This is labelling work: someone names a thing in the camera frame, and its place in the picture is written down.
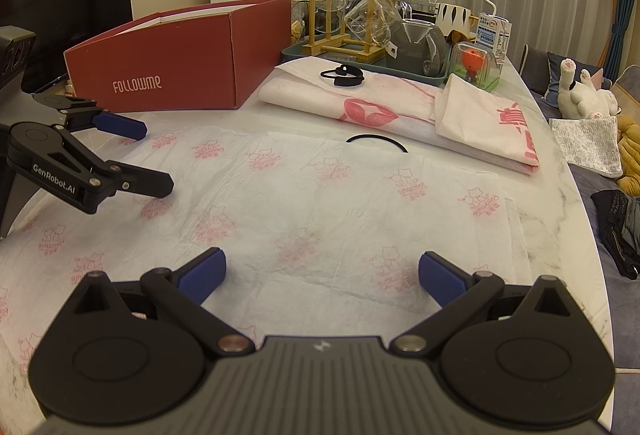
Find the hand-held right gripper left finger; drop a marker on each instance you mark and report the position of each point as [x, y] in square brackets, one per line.
[202, 277]

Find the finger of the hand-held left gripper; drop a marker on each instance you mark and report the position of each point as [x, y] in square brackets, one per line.
[122, 126]
[145, 182]

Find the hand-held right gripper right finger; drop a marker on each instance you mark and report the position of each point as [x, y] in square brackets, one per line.
[442, 280]

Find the white pink-printed shopping bag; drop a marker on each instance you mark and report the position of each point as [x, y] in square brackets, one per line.
[300, 205]

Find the folded white red-lettered bag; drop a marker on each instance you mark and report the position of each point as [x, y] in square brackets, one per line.
[480, 120]

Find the flat folded white pink bag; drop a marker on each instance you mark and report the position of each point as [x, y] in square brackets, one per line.
[320, 90]

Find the red cardboard box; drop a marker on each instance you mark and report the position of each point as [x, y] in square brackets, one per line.
[165, 60]

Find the black television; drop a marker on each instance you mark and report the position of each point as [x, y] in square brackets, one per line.
[65, 0]

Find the grey sofa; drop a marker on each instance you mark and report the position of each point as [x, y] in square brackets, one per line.
[620, 315]

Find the dark clothes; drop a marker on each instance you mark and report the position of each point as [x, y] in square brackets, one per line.
[617, 225]

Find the green tray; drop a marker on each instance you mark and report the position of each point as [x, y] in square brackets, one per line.
[295, 51]

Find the grey patterned cloth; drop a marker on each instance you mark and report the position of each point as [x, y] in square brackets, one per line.
[585, 145]

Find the orange toy in clear case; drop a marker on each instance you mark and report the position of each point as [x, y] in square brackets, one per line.
[472, 62]

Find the wooden rack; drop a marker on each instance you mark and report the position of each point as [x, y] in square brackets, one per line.
[330, 46]

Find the yellow muscular cat plush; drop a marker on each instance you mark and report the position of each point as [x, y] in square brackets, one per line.
[631, 150]

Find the white cat plush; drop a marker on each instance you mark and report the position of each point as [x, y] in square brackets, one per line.
[585, 95]

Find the blue cushion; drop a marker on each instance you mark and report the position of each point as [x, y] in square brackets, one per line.
[555, 75]

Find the milk carton with straw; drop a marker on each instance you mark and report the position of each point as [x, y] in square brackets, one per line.
[495, 35]

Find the striped white mug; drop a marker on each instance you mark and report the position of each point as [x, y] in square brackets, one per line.
[452, 17]

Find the clear glass pitcher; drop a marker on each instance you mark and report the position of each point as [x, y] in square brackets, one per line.
[372, 17]

